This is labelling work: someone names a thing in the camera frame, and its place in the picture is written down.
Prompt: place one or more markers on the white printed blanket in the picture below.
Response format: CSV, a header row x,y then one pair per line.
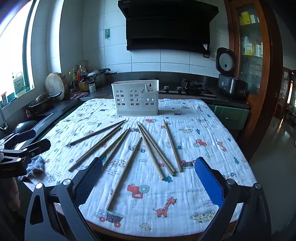
x,y
150,204

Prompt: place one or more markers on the white plastic utensil holder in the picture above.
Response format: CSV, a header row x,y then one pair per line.
x,y
136,106

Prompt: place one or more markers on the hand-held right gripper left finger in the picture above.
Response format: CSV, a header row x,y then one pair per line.
x,y
89,180

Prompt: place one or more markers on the grey rag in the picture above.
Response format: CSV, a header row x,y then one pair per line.
x,y
34,165

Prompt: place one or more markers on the pink cloth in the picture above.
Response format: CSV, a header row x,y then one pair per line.
x,y
78,95

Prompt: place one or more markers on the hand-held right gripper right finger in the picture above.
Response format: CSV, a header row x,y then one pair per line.
x,y
208,183

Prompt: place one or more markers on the black range hood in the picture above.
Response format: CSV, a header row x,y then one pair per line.
x,y
166,27

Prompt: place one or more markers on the wall socket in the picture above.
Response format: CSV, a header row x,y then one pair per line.
x,y
209,55

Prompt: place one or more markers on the wooden glass-door cabinet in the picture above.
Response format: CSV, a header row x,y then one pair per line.
x,y
268,69

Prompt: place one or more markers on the steel faucet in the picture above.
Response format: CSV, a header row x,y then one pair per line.
x,y
3,120

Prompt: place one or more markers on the green wall hook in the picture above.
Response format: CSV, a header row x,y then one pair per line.
x,y
107,34

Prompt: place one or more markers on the green cabinet drawer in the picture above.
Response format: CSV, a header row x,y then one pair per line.
x,y
231,115

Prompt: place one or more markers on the window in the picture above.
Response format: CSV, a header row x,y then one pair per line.
x,y
11,46

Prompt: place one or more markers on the black gas stove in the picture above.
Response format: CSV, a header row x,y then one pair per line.
x,y
192,85

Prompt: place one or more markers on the round wooden cutting board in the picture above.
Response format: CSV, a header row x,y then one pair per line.
x,y
55,87

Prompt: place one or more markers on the black rice cooker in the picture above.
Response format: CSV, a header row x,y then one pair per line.
x,y
231,85

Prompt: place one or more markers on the small white jar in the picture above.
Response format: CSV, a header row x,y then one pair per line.
x,y
92,88

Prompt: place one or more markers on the steel pot with lid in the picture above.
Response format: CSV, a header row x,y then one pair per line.
x,y
99,77

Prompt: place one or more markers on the yellow-capped bottle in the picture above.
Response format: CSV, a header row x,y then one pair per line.
x,y
74,75

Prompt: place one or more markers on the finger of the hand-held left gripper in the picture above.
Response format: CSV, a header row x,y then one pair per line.
x,y
39,146
23,136

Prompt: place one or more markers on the dark wok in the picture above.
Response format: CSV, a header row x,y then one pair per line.
x,y
24,126

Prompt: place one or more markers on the detergent bottle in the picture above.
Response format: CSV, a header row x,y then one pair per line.
x,y
19,84

